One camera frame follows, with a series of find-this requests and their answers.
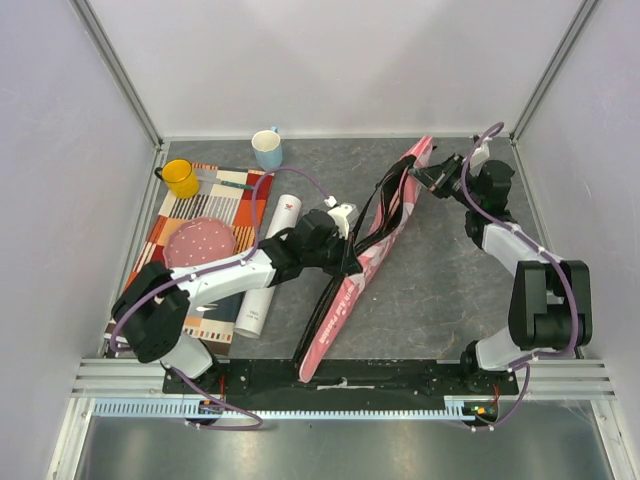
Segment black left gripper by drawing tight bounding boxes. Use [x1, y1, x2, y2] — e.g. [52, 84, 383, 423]
[304, 229, 363, 278]

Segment pink sport racket bag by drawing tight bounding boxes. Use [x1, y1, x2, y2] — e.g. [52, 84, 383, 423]
[293, 136, 434, 383]

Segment white shuttlecock tube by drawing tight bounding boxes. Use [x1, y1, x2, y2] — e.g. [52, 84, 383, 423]
[234, 193, 304, 340]

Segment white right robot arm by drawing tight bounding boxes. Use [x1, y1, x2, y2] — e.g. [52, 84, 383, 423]
[410, 154, 593, 394]

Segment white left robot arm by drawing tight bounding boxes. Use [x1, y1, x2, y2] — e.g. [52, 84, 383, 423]
[111, 203, 362, 393]

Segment light blue mug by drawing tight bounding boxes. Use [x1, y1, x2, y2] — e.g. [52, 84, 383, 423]
[251, 127, 283, 171]

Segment pink dotted plate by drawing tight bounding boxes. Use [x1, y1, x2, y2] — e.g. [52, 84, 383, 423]
[163, 217, 236, 268]

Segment yellow enamel mug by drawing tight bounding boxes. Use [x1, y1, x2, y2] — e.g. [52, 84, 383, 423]
[154, 159, 200, 199]

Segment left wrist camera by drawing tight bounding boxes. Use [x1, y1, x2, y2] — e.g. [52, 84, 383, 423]
[323, 196, 359, 239]

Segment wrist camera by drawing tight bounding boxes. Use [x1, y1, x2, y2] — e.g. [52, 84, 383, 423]
[469, 139, 490, 169]
[323, 196, 359, 239]

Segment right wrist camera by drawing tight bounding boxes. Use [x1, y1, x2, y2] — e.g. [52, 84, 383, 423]
[469, 139, 490, 169]

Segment white slotted cable duct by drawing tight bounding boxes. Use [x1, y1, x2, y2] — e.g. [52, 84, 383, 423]
[93, 398, 474, 421]

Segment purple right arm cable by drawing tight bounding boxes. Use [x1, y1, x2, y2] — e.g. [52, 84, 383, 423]
[459, 122, 586, 434]

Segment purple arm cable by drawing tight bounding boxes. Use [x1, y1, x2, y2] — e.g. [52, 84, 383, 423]
[110, 167, 334, 431]
[459, 122, 586, 434]

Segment aluminium frame post right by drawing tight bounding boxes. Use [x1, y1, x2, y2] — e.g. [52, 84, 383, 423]
[509, 0, 600, 145]

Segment aluminium frame post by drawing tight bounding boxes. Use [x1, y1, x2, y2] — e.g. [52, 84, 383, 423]
[509, 0, 600, 145]
[70, 0, 163, 149]

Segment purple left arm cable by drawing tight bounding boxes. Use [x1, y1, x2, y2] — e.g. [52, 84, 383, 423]
[110, 167, 334, 431]

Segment aluminium frame post left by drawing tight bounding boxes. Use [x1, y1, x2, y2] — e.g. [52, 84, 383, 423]
[70, 0, 163, 149]

